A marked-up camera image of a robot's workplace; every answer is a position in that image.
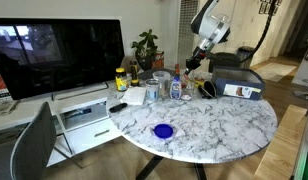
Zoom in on black television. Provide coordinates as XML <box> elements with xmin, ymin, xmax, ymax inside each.
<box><xmin>0</xmin><ymin>18</ymin><xmax>126</xmax><ymax>101</ymax></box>

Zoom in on white tv stand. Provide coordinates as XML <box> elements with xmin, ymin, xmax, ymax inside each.
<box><xmin>0</xmin><ymin>79</ymin><xmax>128</xmax><ymax>168</ymax></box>

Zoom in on orange printed box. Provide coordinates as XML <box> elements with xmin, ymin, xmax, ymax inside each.
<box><xmin>151</xmin><ymin>50</ymin><xmax>166</xmax><ymax>70</ymax></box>

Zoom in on blue round lid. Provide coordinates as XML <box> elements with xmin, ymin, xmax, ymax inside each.
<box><xmin>153</xmin><ymin>123</ymin><xmax>175</xmax><ymax>140</ymax></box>

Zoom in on green potted plant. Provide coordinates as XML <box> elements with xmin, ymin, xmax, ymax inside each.
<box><xmin>131</xmin><ymin>28</ymin><xmax>160</xmax><ymax>71</ymax></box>

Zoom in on dark round chair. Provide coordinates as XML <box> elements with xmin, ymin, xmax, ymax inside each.
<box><xmin>208</xmin><ymin>51</ymin><xmax>243</xmax><ymax>74</ymax></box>

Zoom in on white paper napkin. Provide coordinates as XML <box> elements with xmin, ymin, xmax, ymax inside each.
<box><xmin>119</xmin><ymin>86</ymin><xmax>148</xmax><ymax>107</ymax></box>

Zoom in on clear rectangular container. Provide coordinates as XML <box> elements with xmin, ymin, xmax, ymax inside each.
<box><xmin>178</xmin><ymin>74</ymin><xmax>202</xmax><ymax>101</ymax></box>

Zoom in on grey chair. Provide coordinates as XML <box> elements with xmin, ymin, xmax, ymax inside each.
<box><xmin>8</xmin><ymin>101</ymin><xmax>58</xmax><ymax>180</ymax></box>

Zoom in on yellow vitamin bottle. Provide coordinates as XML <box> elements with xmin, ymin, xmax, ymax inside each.
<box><xmin>114</xmin><ymin>67</ymin><xmax>129</xmax><ymax>93</ymax></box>

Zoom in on yellow thank you bag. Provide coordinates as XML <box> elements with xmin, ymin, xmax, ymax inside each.
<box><xmin>193</xmin><ymin>78</ymin><xmax>207</xmax><ymax>88</ymax></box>

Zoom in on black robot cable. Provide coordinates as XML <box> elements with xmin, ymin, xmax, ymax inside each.
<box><xmin>238</xmin><ymin>0</ymin><xmax>279</xmax><ymax>64</ymax></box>

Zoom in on black remote control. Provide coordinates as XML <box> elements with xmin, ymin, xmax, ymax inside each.
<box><xmin>108</xmin><ymin>102</ymin><xmax>128</xmax><ymax>114</ymax></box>

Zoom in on wooden platform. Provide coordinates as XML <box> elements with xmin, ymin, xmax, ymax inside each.
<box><xmin>253</xmin><ymin>104</ymin><xmax>308</xmax><ymax>180</ymax></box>

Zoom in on dark bottle yellow label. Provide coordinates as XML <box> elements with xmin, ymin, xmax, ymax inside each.
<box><xmin>129</xmin><ymin>59</ymin><xmax>141</xmax><ymax>88</ymax></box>

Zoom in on clear round tub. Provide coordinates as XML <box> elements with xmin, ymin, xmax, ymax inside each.
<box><xmin>152</xmin><ymin>70</ymin><xmax>172</xmax><ymax>89</ymax></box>

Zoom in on black table legs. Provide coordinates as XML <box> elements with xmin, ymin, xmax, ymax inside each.
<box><xmin>135</xmin><ymin>154</ymin><xmax>208</xmax><ymax>180</ymax></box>

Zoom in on dark fabric chair back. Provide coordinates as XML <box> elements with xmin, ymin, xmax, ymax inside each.
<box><xmin>137</xmin><ymin>68</ymin><xmax>175</xmax><ymax>82</ymax></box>

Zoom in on dark trash bin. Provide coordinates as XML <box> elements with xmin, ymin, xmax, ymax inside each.
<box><xmin>236</xmin><ymin>45</ymin><xmax>256</xmax><ymax>69</ymax></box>

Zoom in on clear bottle blue cap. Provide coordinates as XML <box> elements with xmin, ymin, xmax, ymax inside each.
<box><xmin>169</xmin><ymin>74</ymin><xmax>183</xmax><ymax>100</ymax></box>

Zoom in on blue cardboard shoe box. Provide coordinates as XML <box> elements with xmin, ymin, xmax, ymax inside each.
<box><xmin>212</xmin><ymin>65</ymin><xmax>266</xmax><ymax>101</ymax></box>

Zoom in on blue capped bottle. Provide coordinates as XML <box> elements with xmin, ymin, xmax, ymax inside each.
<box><xmin>174</xmin><ymin>63</ymin><xmax>181</xmax><ymax>79</ymax></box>

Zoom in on newspaper stack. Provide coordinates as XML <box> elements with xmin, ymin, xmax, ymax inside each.
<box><xmin>0</xmin><ymin>99</ymin><xmax>20</xmax><ymax>118</ymax></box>

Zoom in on white wall vent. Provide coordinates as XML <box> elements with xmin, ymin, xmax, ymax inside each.
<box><xmin>176</xmin><ymin>0</ymin><xmax>199</xmax><ymax>69</ymax></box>

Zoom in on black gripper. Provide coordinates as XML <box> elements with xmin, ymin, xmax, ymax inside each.
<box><xmin>183</xmin><ymin>47</ymin><xmax>209</xmax><ymax>77</ymax></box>

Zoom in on beige rug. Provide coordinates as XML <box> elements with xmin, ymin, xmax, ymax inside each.
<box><xmin>255</xmin><ymin>62</ymin><xmax>298</xmax><ymax>83</ymax></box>

